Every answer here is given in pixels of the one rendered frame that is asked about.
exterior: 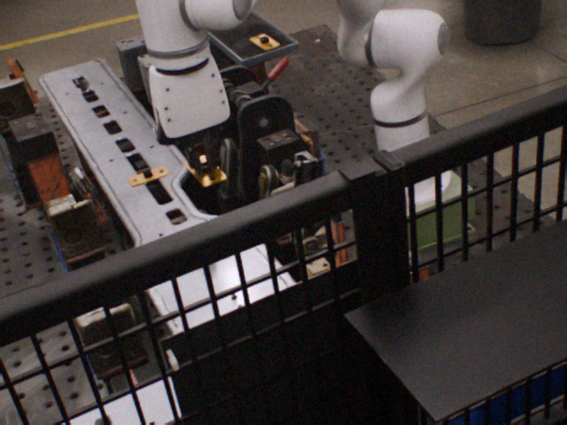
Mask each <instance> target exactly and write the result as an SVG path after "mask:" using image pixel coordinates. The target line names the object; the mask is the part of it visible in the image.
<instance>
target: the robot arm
mask: <svg viewBox="0 0 567 425"><path fill-rule="evenodd" d="M336 2H337V4H338V8H339V12H340V24H339V28H338V41H337V44H338V53H339V55H340V57H341V58H342V59H343V60H344V61H345V62H347V64H348V65H350V66H354V67H359V68H372V69H399V70H401V74H399V75H397V77H395V78H393V79H390V80H388V81H384V82H382V83H380V84H378V85H377V87H375V89H374V90H373V92H372V94H371V108H370V110H372V115H373V121H374V127H375V133H376V138H377V148H378V151H381V150H387V151H393V150H397V149H399V148H401V147H404V146H406V144H410V143H413V142H416V141H420V140H422V139H424V138H427V137H429V136H431V133H430V126H428V118H427V110H426V103H425V85H427V82H428V80H429V78H430V76H431V74H432V72H433V71H434V69H436V67H437V65H438V64H439V62H440V60H441V59H442V57H443V55H444V53H446V51H447V46H448V42H449V34H448V30H447V24H446V22H445V21H444V20H443V18H442V17H441V16H439V15H438V14H437V13H436V12H432V11H426V10H380V9H381V7H382V5H383V2H384V0H336ZM256 3H257V0H136V7H137V12H138V16H139V20H141V24H142V29H143V33H144V40H145V44H146V49H147V50H148V53H149V58H150V61H151V64H152V66H151V68H150V87H151V101H152V107H154V113H155V118H156V121H157V125H158V132H157V138H156V140H157V142H158V143H159V144H160V146H171V144H174V145H175V146H176V147H178V148H180V149H182V150H184V152H186V156H187V161H188V165H189V167H190V170H192V168H193V170H194V171H195V172H196V173H198V175H201V174H202V173H203V171H202V166H201V161H200V157H199V152H198V150H196V149H195V147H194V146H193V142H192V139H191V135H190V134H192V133H195V131H199V130H201V129H204V135H205V137H204V138H203V141H202V143H203V147H204V152H205V157H206V161H208V163H210V164H211V165H212V168H213V170H216V169H218V166H217V162H216V160H219V157H218V151H217V147H216V144H217V143H218V138H219V136H220V134H222V132H223V130H224V128H225V127H226V126H228V125H229V124H230V123H231V122H233V121H235V120H236V116H234V114H233V113H232V111H231V110H230V109H229V103H228V99H227V95H226V91H225V88H224V84H222V81H221V76H220V73H219V70H218V67H217V65H216V62H215V60H214V57H212V56H211V54H210V49H209V46H210V43H209V36H208V34H207V30H229V29H232V28H235V27H239V26H240V25H241V24H242V23H243V22H244V21H245V19H246V18H247V16H248V15H249V13H251V12H252V9H253V7H254V5H256ZM434 199H435V176H434V177H432V178H429V179H427V180H424V181H423V182H419V183H417V184H415V201H416V205H421V204H424V203H427V202H430V201H432V200H434Z"/></svg>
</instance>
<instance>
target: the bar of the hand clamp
mask: <svg viewBox="0 0 567 425"><path fill-rule="evenodd" d="M321 163H322V161H321V159H320V158H319V159H316V158H314V157H313V156H311V154H309V153H308V152H307V151H302V152H300V153H295V156H294V162H293V164H292V162H291V161H290V160H289V159H286V160H283V162H282V163H281V171H282V174H283V176H286V177H287V178H288V177H292V175H293V173H294V188H295V187H298V186H300V185H303V184H305V183H308V182H312V181H313V180H315V179H316V168H317V167H318V165H320V164H321ZM301 233H302V238H303V240H305V239H306V238H308V237H311V236H313V237H315V224H314V225H311V226H308V227H305V228H302V229H301ZM293 245H294V246H297V245H296V238H295V233H294V231H293Z"/></svg>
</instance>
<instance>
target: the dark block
mask: <svg viewBox="0 0 567 425"><path fill-rule="evenodd" d="M256 141H257V147H258V152H259V153H260V163H261V165H262V166H266V165H273V166H274V167H275V168H276V171H277V172H278V174H282V171H281V163H282V162H283V160H286V159H289V160H290V161H291V162H292V164H293V162H294V156H295V153H300V152H301V145H300V138H299V137H298V136H297V135H294V134H293V133H292V132H291V130H290V129H289V128H287V129H284V130H283V131H281V132H278V133H275V134H273V135H268V136H265V137H262V138H260V139H257V140H256Z"/></svg>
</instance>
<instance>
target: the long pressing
mask: <svg viewBox="0 0 567 425"><path fill-rule="evenodd" d="M79 78H83V79H85V80H86V81H87V83H88V85H89V89H88V90H85V91H81V89H77V87H76V86H75V83H73V82H72V80H75V79H79ZM37 83H39V85H40V87H41V88H42V91H43V93H44V95H45V96H46V97H48V100H49V102H50V104H51V106H52V109H53V110H55V112H56V114H57V115H58V117H59V119H60V121H61V123H63V124H64V126H65V128H66V131H67V133H68V134H69V135H70V136H71V137H72V140H73V141H74V144H75V145H76V147H77V149H78V151H80V153H81V154H82V156H83V158H84V159H85V162H86V164H87V166H89V168H90V170H91V171H92V173H93V175H94V176H95V178H96V180H97V181H98V182H99V185H100V186H101V188H102V190H103V191H104V193H105V196H106V197H108V199H109V201H110V202H111V204H112V206H113V209H114V211H115V212H116V213H118V215H119V216H120V220H121V221H122V223H123V225H124V227H125V228H126V230H127V232H129V234H130V236H131V237H132V239H133V241H134V244H135V247H137V246H141V245H143V244H146V243H148V242H150V241H153V240H156V239H158V238H161V237H164V236H168V235H171V234H173V233H176V232H179V230H181V229H184V228H188V227H191V226H193V225H197V224H199V223H201V222H204V221H207V220H211V219H212V218H214V217H216V216H218V215H207V214H203V213H201V212H200V211H199V210H198V208H197V207H195V205H194V204H193V203H192V202H191V200H190V199H189V197H188V196H187V195H186V192H185V191H183V190H182V185H183V184H184V183H185V181H186V180H187V179H188V177H189V176H190V174H191V171H190V170H189V168H188V167H187V166H186V162H187V159H186V158H185V157H184V156H183V154H182V153H181V152H180V151H179V150H178V148H177V147H176V146H175V145H174V144H171V146H160V144H159V143H158V142H157V140H156V138H157V132H158V125H157V123H156V120H155V119H154V118H152V117H151V115H150V114H149V113H148V112H147V110H146V109H145V108H144V107H143V106H142V105H141V104H140V103H139V102H138V100H137V98H136V97H135V96H134V94H132V93H131V92H130V91H129V89H128V87H127V86H126V85H125V84H124V82H122V81H121V79H120V77H119V76H118V75H117V74H116V73H115V72H114V71H113V69H112V68H111V67H110V66H109V65H108V64H107V63H106V62H105V61H104V60H103V59H102V58H94V59H92V60H90V61H87V62H83V63H80V64H77V66H71V67H68V68H64V69H61V70H57V71H54V72H51V73H46V74H44V75H42V76H41V77H40V78H38V81H37ZM102 83H104V84H102ZM89 91H94V92H95V93H96V96H97V98H98V100H97V101H94V102H89V103H88V102H87V101H86V99H85V98H84V96H82V94H83V93H85V92H89ZM99 106H104V107H105V109H106V110H107V111H108V112H109V113H110V114H111V115H109V116H107V117H104V118H101V119H99V118H98V117H97V115H96V114H95V112H94V111H93V109H94V108H96V107H99ZM124 112H126V114H124ZM112 121H115V122H116V123H117V124H118V127H119V128H121V130H122V132H120V133H117V134H114V135H110V133H108V132H107V130H106V129H105V127H104V124H105V123H108V122H112ZM122 139H128V140H129V141H130V142H132V144H133V145H134V148H135V150H134V151H129V152H126V153H123V152H122V151H121V150H120V147H118V145H117V144H116V142H117V141H119V140H122ZM152 147H153V148H152ZM134 154H139V155H141V156H142V158H143V160H144V162H145V163H146V165H147V166H148V167H149V168H150V169H151V170H152V169H154V168H157V167H160V166H165V167H166V169H167V170H168V172H169V175H167V176H164V177H160V178H158V179H156V180H157V181H159V183H160V184H162V186H163V187H164V188H165V190H166V191H167V193H168V195H169V196H170V197H171V198H173V200H174V201H173V202H170V203H167V204H164V205H159V204H158V203H157V201H156V200H155V198H154V197H153V195H152V194H151V192H150V191H149V190H148V189H147V188H146V186H145V185H146V184H147V183H151V182H152V181H151V182H147V183H145V184H143V185H140V186H136V187H131V185H130V184H129V181H128V180H127V178H130V177H133V176H136V175H137V173H136V171H135V169H134V167H132V166H131V164H130V163H129V161H127V156H131V155H134ZM111 160H113V161H112V162H110V161H111ZM156 180H154V181H156ZM176 210H179V211H181V212H182V214H183V215H185V217H186V218H187V220H188V221H187V222H185V223H182V224H179V225H173V223H171V222H170V221H169V219H168V217H167V214H168V213H170V212H173V211H176ZM158 235H163V236H158ZM135 247H134V248H135ZM241 259H242V263H243V268H244V273H245V280H246V281H249V280H251V279H252V278H255V277H257V276H261V275H263V274H266V273H269V266H268V256H267V252H266V246H265V244H264V243H263V244H262V245H261V246H257V247H255V248H252V249H250V250H248V251H243V252H241ZM210 271H211V275H212V278H213V284H214V290H215V294H218V292H220V291H224V290H226V289H229V288H231V287H235V286H237V285H239V284H240V281H239V276H238V271H237V263H236V259H235V255H234V256H230V258H228V259H225V260H222V261H219V262H216V263H214V264H212V265H210ZM277 279H278V285H279V290H281V289H283V288H287V287H289V286H292V285H293V284H295V283H296V282H295V281H294V279H293V278H292V277H291V276H290V275H289V273H286V274H281V275H278V276H277ZM177 282H178V286H179V290H180V294H181V297H182V301H183V307H185V306H188V305H190V304H192V303H194V302H196V301H199V300H201V299H204V298H208V297H209V295H208V289H207V286H206V278H205V274H204V270H203V267H202V269H200V270H198V271H194V272H192V273H189V274H185V275H183V276H180V277H178V278H177ZM248 291H249V297H250V301H251V302H252V301H254V300H257V299H259V298H264V297H265V296H268V295H270V293H273V292H274V289H273V283H271V279H269V280H266V281H265V282H262V283H261V284H257V285H255V286H252V287H251V288H249V289H248ZM146 293H147V294H148V296H149V298H150V300H151V302H152V303H153V304H154V306H155V308H156V309H157V311H158V313H159V316H160V317H161V316H163V315H167V313H170V312H173V311H174V310H178V306H177V303H176V299H175V296H174V293H173V289H172V285H171V282H166V283H164V284H160V285H158V286H156V287H153V288H150V289H148V290H146ZM230 298H231V296H229V297H226V298H224V299H220V300H218V301H217V303H218V308H219V312H220V314H224V313H226V312H229V311H231V310H234V309H237V308H238V305H239V304H243V305H244V300H243V296H242V290H241V291H239V292H237V299H235V300H232V299H230ZM213 318H214V310H213V307H212V304H208V305H207V306H204V307H202V308H199V309H197V310H194V311H192V312H190V313H186V319H188V323H189V326H190V327H192V326H195V325H197V324H199V323H202V322H204V321H208V320H210V319H213ZM164 324H166V327H167V330H168V331H169V333H170V335H173V334H175V333H179V332H181V331H183V325H182V321H181V318H180V317H178V318H176V319H173V320H171V321H167V322H164Z"/></svg>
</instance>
